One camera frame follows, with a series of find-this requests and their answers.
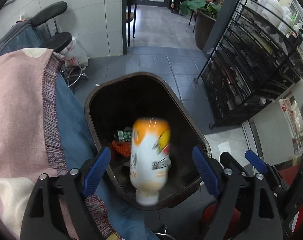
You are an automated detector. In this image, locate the white orange drink bottle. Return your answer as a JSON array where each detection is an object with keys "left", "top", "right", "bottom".
[{"left": 130, "top": 118, "right": 171, "bottom": 206}]

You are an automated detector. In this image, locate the dark brown trash bin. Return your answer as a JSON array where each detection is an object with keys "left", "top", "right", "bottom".
[{"left": 84, "top": 72, "right": 211, "bottom": 211}]

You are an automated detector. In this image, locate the blue bed sheet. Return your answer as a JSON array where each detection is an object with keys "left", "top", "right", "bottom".
[{"left": 56, "top": 74, "right": 158, "bottom": 239}]

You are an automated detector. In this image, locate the orange foam fruit net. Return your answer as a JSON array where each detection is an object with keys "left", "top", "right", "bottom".
[{"left": 112, "top": 140, "right": 131, "bottom": 157}]

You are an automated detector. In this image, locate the green carton in bin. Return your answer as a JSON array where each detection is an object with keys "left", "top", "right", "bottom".
[{"left": 117, "top": 130, "right": 132, "bottom": 142}]

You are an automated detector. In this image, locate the pink spotted blanket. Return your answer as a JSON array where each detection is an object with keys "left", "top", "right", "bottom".
[{"left": 0, "top": 48, "right": 109, "bottom": 239}]

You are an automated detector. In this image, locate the black metal display rack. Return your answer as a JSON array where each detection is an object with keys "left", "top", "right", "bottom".
[{"left": 198, "top": 0, "right": 303, "bottom": 128}]

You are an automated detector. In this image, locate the white plastic bag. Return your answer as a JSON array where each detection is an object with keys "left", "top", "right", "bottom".
[{"left": 60, "top": 36, "right": 89, "bottom": 68}]

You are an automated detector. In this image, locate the black swivel stool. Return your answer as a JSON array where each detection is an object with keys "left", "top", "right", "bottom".
[{"left": 32, "top": 1, "right": 88, "bottom": 88}]

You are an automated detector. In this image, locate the potted green plant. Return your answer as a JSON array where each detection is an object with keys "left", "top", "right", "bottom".
[{"left": 179, "top": 0, "right": 221, "bottom": 19}]

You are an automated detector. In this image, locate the wooden bar stool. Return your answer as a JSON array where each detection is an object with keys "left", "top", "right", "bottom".
[{"left": 126, "top": 0, "right": 137, "bottom": 47}]

